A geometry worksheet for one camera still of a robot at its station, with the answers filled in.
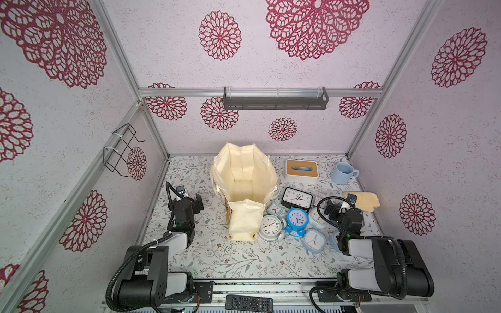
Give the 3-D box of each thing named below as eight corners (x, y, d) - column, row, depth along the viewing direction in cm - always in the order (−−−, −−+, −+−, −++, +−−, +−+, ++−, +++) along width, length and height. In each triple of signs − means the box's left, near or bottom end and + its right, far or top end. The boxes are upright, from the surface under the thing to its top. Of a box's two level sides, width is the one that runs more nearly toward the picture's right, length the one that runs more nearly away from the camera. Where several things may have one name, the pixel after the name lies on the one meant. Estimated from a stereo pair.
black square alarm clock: (279, 207, 100) (280, 203, 97) (282, 190, 106) (283, 186, 104) (310, 214, 97) (312, 210, 95) (312, 196, 104) (313, 193, 101)
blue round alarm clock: (285, 235, 90) (286, 232, 88) (287, 209, 99) (288, 206, 96) (307, 239, 89) (308, 237, 87) (307, 213, 97) (309, 210, 95)
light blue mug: (338, 187, 108) (344, 178, 102) (326, 175, 114) (331, 166, 108) (354, 179, 112) (360, 170, 106) (342, 167, 117) (347, 158, 111)
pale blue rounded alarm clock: (304, 253, 85) (305, 251, 83) (300, 230, 92) (301, 227, 90) (327, 253, 85) (329, 250, 83) (321, 230, 92) (323, 227, 89)
